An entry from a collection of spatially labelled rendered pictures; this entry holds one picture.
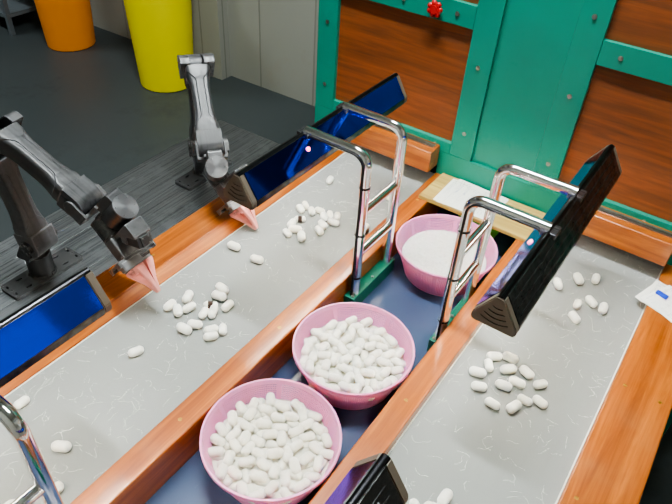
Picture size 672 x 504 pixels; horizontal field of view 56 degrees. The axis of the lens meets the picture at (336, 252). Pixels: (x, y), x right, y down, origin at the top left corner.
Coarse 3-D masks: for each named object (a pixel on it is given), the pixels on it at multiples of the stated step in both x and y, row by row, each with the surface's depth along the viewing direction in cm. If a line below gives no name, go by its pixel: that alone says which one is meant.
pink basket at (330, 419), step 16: (256, 384) 128; (272, 384) 129; (288, 384) 129; (224, 400) 125; (240, 400) 128; (288, 400) 130; (304, 400) 129; (320, 400) 126; (208, 416) 121; (224, 416) 126; (336, 416) 123; (208, 432) 121; (336, 432) 122; (336, 448) 119; (208, 464) 115; (320, 480) 112; (240, 496) 109; (288, 496) 110; (304, 496) 116
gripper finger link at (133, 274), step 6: (138, 264) 136; (144, 264) 137; (132, 270) 138; (138, 270) 137; (144, 270) 137; (132, 276) 140; (138, 276) 141; (144, 276) 138; (150, 276) 138; (144, 282) 141; (150, 282) 139; (150, 288) 141; (156, 288) 140
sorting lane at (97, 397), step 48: (336, 192) 186; (240, 240) 167; (288, 240) 168; (336, 240) 169; (192, 288) 152; (240, 288) 153; (288, 288) 154; (96, 336) 139; (144, 336) 140; (192, 336) 140; (240, 336) 141; (48, 384) 129; (96, 384) 129; (144, 384) 130; (192, 384) 130; (0, 432) 120; (48, 432) 120; (96, 432) 121; (144, 432) 121; (0, 480) 112
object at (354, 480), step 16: (368, 464) 78; (384, 464) 77; (352, 480) 78; (368, 480) 75; (384, 480) 77; (400, 480) 79; (336, 496) 77; (352, 496) 74; (368, 496) 75; (384, 496) 77; (400, 496) 79
